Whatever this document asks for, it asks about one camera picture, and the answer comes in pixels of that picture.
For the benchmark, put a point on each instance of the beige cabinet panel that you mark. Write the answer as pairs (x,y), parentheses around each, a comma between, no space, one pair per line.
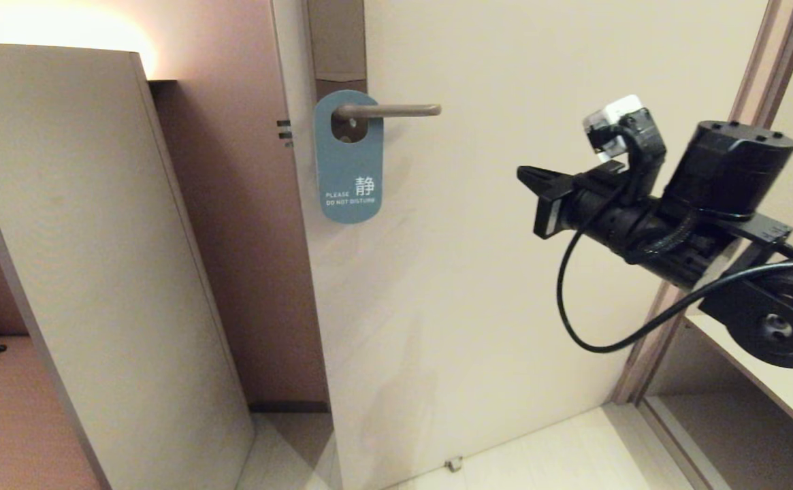
(96,272)

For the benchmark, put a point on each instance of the white shelf board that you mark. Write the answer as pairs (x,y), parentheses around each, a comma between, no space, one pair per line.
(791,388)

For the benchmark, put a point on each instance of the brown door frame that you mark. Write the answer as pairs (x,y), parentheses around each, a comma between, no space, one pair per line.
(764,61)

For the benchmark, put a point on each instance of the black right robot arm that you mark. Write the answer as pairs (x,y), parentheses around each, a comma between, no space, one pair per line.
(743,238)

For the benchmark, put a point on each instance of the dark baseboard strip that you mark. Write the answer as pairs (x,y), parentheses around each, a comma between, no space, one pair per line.
(287,407)

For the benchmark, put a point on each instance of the small metal door stop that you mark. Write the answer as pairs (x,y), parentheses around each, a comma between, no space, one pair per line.
(452,464)

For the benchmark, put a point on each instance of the blue do-not-disturb door hanger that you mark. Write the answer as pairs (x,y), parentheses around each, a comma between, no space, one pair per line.
(348,177)

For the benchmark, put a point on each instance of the brown door lock plate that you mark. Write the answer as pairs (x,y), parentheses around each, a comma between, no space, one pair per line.
(336,37)

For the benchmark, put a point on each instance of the white door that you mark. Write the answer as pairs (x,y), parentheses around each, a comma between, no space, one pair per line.
(471,306)

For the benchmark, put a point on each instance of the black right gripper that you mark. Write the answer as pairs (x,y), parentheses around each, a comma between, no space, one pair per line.
(600,214)

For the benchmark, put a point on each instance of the brown leather chair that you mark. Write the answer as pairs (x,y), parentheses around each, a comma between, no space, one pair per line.
(8,422)

